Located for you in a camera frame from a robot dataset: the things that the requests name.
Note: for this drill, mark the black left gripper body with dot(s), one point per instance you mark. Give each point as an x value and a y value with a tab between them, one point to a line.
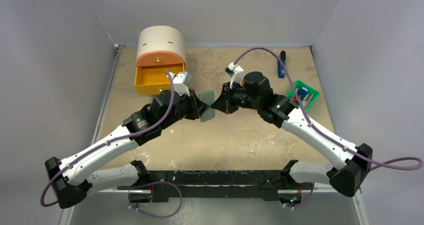
187	107

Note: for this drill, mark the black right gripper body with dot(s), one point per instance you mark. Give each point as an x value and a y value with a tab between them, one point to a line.
227	98

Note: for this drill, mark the green card holder wallet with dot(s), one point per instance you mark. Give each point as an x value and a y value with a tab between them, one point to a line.
211	95

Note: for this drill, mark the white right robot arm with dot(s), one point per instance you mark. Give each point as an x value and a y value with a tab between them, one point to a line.
348	164

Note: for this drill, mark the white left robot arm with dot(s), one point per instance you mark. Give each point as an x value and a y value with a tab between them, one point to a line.
72	179

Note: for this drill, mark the blue stapler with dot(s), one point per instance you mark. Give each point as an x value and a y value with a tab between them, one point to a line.
281	64

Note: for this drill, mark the yellow open drawer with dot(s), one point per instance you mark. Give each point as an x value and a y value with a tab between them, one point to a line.
151	80

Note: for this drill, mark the green bin with pens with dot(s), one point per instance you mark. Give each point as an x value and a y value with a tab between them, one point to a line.
307	94

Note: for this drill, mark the white orange drawer cabinet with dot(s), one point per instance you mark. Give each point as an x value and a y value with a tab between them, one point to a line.
160	48

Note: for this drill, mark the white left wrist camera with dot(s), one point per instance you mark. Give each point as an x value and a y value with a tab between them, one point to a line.
181	81

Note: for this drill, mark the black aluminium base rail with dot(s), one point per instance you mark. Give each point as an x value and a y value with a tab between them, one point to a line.
259	184

